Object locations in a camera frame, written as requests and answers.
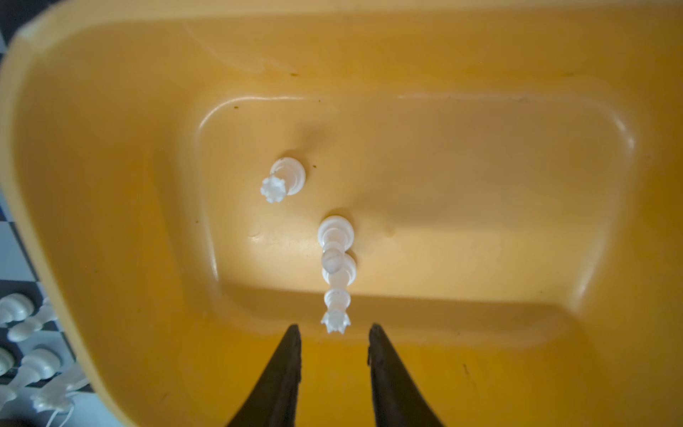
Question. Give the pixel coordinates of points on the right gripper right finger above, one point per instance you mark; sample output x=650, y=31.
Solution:
x=396, y=399

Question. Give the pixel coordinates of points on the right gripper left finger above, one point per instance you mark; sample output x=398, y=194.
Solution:
x=273, y=401

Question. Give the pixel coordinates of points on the white queen chess piece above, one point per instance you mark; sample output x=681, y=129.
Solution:
x=339, y=274

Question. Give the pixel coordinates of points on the black and white chessboard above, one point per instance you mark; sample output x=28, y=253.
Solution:
x=35, y=350

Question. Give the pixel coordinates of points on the yellow plastic tray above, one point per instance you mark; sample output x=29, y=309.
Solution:
x=512, y=171

